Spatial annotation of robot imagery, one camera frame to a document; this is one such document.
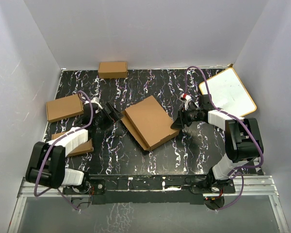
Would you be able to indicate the aluminium frame rail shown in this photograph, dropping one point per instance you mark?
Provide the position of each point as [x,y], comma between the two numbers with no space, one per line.
[254,208]

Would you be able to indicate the large cardboard box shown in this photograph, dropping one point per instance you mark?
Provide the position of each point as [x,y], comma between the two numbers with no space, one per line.
[149,124]

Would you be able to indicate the folded cardboard box left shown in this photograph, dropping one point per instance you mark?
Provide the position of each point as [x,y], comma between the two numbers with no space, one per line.
[64,108]

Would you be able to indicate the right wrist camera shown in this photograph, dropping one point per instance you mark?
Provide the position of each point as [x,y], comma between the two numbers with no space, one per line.
[187,101]

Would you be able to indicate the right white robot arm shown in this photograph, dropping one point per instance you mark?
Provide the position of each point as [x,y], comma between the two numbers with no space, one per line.
[242,137]

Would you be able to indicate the folded cardboard box front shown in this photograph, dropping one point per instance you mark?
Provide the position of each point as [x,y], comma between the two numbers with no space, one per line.
[81,149]

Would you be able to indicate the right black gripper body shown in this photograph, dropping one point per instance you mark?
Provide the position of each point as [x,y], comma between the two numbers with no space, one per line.
[190,116]

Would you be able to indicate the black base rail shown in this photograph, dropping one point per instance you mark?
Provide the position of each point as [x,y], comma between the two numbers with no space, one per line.
[192,189]

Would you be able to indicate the folded cardboard box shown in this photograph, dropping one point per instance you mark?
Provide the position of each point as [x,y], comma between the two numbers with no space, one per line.
[64,108]
[112,70]
[81,149]

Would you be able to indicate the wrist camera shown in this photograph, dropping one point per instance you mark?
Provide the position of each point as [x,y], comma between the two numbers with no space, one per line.
[187,101]
[95,100]

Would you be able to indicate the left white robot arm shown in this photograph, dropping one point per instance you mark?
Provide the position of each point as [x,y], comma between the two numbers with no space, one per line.
[47,162]

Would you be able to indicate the folded cardboard box back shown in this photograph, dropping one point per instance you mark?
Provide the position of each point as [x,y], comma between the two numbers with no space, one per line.
[112,70]

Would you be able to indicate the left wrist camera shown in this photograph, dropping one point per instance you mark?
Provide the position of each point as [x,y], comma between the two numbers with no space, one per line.
[95,100]

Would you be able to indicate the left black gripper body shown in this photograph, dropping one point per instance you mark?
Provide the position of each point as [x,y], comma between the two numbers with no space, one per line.
[104,121]

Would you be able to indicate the white board yellow rim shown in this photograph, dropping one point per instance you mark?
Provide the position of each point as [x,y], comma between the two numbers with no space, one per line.
[228,93]

